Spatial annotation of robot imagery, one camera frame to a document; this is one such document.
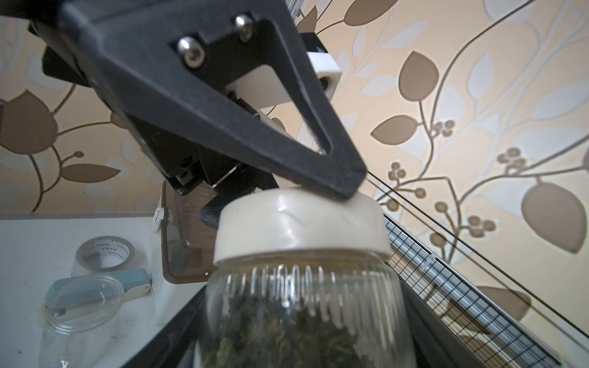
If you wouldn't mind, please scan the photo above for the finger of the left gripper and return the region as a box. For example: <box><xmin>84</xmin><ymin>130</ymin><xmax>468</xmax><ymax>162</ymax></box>
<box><xmin>27</xmin><ymin>1</ymin><xmax>367</xmax><ymax>199</ymax></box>

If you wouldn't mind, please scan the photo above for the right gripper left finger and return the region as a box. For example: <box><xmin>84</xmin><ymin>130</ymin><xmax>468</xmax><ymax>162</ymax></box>
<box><xmin>123</xmin><ymin>287</ymin><xmax>206</xmax><ymax>367</ymax></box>

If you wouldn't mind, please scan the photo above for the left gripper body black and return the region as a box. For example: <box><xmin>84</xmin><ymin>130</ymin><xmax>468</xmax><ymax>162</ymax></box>
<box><xmin>40</xmin><ymin>45</ymin><xmax>279</xmax><ymax>228</ymax></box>

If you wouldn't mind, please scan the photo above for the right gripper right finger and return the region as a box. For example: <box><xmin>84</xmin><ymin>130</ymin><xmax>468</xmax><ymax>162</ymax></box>
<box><xmin>400</xmin><ymin>281</ymin><xmax>479</xmax><ymax>367</ymax></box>

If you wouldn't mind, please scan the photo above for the clear jar with tea leaves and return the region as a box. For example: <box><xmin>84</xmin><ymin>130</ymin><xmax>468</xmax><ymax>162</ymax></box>
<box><xmin>38</xmin><ymin>299</ymin><xmax>123</xmax><ymax>367</ymax></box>

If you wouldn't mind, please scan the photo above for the jar with beige lid back-left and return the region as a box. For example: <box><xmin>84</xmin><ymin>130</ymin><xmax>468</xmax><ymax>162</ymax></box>
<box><xmin>195</xmin><ymin>188</ymin><xmax>417</xmax><ymax>367</ymax></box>

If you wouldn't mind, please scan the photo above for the brown lidded storage box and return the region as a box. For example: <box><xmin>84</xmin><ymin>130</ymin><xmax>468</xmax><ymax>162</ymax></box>
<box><xmin>151</xmin><ymin>182</ymin><xmax>216</xmax><ymax>285</ymax></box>

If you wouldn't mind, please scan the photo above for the tape roll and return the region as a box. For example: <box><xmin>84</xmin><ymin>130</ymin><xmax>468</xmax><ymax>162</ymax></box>
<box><xmin>72</xmin><ymin>236</ymin><xmax>135</xmax><ymax>273</ymax></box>

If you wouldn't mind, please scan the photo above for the back wire basket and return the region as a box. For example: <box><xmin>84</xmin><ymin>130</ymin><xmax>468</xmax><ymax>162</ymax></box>
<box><xmin>366</xmin><ymin>173</ymin><xmax>588</xmax><ymax>367</ymax></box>

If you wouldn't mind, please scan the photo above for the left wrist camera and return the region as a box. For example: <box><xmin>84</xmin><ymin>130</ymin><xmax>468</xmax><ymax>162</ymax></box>
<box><xmin>225</xmin><ymin>32</ymin><xmax>343</xmax><ymax>110</ymax></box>

